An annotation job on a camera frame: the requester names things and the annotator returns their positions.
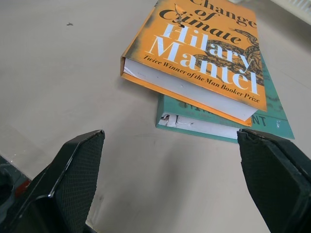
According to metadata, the orange Hilary Mantel book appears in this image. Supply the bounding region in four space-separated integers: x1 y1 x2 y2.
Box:
120 0 267 127

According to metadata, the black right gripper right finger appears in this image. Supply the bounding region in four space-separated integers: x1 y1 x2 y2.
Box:
237 128 311 233

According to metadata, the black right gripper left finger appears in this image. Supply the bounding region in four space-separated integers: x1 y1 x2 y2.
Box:
0 130 105 233

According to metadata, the teal paperback book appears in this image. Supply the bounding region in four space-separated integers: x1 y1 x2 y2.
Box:
155 54 295 144

